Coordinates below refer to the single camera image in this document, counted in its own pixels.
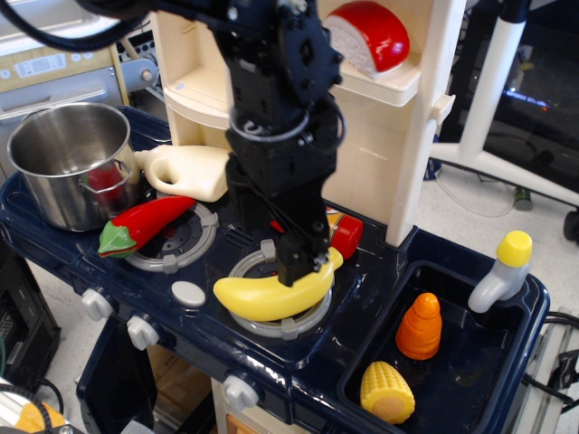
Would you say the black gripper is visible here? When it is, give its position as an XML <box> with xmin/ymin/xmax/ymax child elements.
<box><xmin>226</xmin><ymin>97</ymin><xmax>346</xmax><ymax>287</ymax></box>

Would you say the yellow toy banana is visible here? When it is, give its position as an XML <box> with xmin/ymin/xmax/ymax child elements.
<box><xmin>214</xmin><ymin>247</ymin><xmax>344</xmax><ymax>322</ymax></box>

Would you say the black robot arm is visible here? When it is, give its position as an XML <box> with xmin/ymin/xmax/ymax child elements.
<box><xmin>1</xmin><ymin>1</ymin><xmax>346</xmax><ymax>286</ymax></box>

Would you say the stainless steel pot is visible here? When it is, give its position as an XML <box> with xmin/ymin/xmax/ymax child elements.
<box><xmin>7</xmin><ymin>102</ymin><xmax>140</xmax><ymax>231</ymax></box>

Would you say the right grey stove burner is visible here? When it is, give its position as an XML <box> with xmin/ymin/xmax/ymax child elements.
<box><xmin>229</xmin><ymin>240</ymin><xmax>333</xmax><ymax>341</ymax></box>

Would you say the grey stove burner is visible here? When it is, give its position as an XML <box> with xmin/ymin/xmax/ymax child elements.
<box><xmin>126</xmin><ymin>203</ymin><xmax>220</xmax><ymax>275</ymax></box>
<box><xmin>229</xmin><ymin>240</ymin><xmax>333</xmax><ymax>341</ymax></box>

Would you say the red toy ketchup bottle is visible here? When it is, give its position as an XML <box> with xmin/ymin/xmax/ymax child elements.
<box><xmin>326</xmin><ymin>207</ymin><xmax>365</xmax><ymax>259</ymax></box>

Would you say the left grey stove burner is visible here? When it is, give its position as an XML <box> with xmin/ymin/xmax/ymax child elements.
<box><xmin>126</xmin><ymin>203</ymin><xmax>220</xmax><ymax>275</ymax></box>

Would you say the grey oval stove button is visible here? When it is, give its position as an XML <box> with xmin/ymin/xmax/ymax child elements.
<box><xmin>171</xmin><ymin>280</ymin><xmax>206</xmax><ymax>307</ymax></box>

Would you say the cream toy milk jug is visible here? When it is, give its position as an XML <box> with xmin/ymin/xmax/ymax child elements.
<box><xmin>135</xmin><ymin>145</ymin><xmax>229</xmax><ymax>203</ymax></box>

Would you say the navy toy kitchen counter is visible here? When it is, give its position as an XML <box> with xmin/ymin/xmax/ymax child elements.
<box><xmin>1</xmin><ymin>175</ymin><xmax>549</xmax><ymax>433</ymax></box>

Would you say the orange toy carrot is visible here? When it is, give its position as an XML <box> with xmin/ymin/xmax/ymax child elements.
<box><xmin>395</xmin><ymin>293</ymin><xmax>442</xmax><ymax>361</ymax></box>

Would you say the right grey stove knob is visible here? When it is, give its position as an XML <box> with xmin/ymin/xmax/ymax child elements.
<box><xmin>223</xmin><ymin>375</ymin><xmax>260</xmax><ymax>412</ymax></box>

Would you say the grey stove knob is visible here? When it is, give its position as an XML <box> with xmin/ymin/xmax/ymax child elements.
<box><xmin>127</xmin><ymin>316</ymin><xmax>160</xmax><ymax>351</ymax></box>
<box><xmin>81</xmin><ymin>288</ymin><xmax>114</xmax><ymax>322</ymax></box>
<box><xmin>223</xmin><ymin>375</ymin><xmax>260</xmax><ymax>412</ymax></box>

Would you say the yellow toy corn cob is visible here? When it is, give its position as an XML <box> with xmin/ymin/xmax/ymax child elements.
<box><xmin>360</xmin><ymin>361</ymin><xmax>415</xmax><ymax>425</ymax></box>

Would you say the middle grey stove knob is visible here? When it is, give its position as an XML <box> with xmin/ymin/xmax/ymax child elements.
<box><xmin>127</xmin><ymin>316</ymin><xmax>160</xmax><ymax>351</ymax></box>

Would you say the red toy chili pepper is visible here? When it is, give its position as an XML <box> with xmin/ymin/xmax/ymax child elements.
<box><xmin>98</xmin><ymin>196</ymin><xmax>196</xmax><ymax>258</ymax></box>

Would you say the grey yellow toy faucet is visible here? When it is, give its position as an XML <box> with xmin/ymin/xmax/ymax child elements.
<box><xmin>468</xmin><ymin>231</ymin><xmax>533</xmax><ymax>314</ymax></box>

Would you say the left grey stove knob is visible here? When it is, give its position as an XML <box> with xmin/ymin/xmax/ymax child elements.
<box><xmin>81</xmin><ymin>288</ymin><xmax>114</xmax><ymax>322</ymax></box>

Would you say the red toy cheese wedge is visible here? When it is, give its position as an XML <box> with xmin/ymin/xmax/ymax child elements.
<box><xmin>323</xmin><ymin>1</ymin><xmax>411</xmax><ymax>79</ymax></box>

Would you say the black computer case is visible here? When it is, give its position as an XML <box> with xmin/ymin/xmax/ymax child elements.
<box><xmin>1</xmin><ymin>243</ymin><xmax>61</xmax><ymax>392</ymax></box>

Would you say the grey appliance with panel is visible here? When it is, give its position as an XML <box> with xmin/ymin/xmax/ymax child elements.
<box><xmin>0</xmin><ymin>0</ymin><xmax>159</xmax><ymax>132</ymax></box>

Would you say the yellow sponge piece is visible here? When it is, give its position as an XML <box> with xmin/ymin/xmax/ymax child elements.
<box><xmin>14</xmin><ymin>402</ymin><xmax>66</xmax><ymax>433</ymax></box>

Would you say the white stand frame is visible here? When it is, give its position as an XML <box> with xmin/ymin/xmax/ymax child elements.
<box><xmin>431</xmin><ymin>1</ymin><xmax>578</xmax><ymax>206</ymax></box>

